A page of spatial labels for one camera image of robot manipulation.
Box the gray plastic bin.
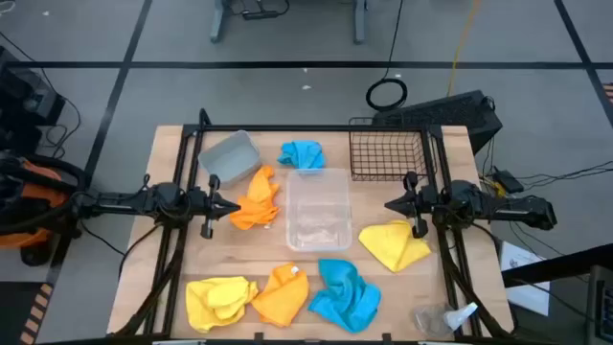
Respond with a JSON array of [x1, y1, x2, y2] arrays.
[[197, 129, 262, 189]]

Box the clear plastic bin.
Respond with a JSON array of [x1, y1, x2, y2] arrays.
[[285, 167, 353, 254]]

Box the black equipment box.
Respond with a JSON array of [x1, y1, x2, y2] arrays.
[[0, 45, 66, 155]]

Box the orange microfiber towel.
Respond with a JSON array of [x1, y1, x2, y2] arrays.
[[228, 165, 282, 232], [251, 262, 311, 329]]

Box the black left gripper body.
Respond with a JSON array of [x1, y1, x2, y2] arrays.
[[186, 173, 221, 240]]

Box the black floor cable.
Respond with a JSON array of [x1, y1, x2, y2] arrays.
[[521, 160, 613, 189]]

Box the white paper sheet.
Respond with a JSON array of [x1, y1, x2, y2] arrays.
[[499, 241, 553, 318]]

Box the gray equipment cabinet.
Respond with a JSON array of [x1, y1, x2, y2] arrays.
[[585, 264, 613, 345]]

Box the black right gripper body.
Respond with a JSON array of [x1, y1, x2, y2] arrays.
[[403, 171, 440, 240]]

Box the clear plastic bag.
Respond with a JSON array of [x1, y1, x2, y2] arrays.
[[412, 303, 454, 337]]

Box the black computer tower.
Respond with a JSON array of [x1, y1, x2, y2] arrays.
[[372, 89, 505, 156]]

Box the large blue microfiber towel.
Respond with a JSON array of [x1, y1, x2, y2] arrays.
[[307, 258, 383, 335]]

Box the yellow cable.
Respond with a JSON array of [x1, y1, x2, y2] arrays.
[[445, 0, 482, 98]]

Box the black beam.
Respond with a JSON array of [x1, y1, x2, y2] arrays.
[[501, 242, 613, 289]]

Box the orange and black vacuum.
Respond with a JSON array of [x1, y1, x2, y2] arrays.
[[0, 150, 88, 267]]

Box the black power adapter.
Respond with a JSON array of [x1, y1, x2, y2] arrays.
[[492, 167, 526, 196]]

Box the coiled black cable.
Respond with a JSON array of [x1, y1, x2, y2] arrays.
[[365, 0, 410, 113]]

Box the black wire basket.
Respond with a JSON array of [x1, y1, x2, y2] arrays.
[[348, 117, 430, 183]]

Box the gray desk leg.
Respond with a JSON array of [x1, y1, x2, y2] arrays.
[[210, 0, 231, 45], [352, 0, 370, 46]]

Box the white plastic wrapper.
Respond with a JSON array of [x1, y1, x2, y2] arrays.
[[443, 301, 480, 333]]

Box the small blue microfiber towel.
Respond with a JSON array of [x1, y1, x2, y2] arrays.
[[276, 139, 328, 171]]

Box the black power strip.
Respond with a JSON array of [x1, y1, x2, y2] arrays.
[[240, 9, 282, 22]]

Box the black aluminium table frame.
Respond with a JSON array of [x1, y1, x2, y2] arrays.
[[112, 107, 518, 339]]

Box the yellow microfiber towel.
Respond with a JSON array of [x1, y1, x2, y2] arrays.
[[185, 276, 261, 334], [357, 219, 433, 274]]

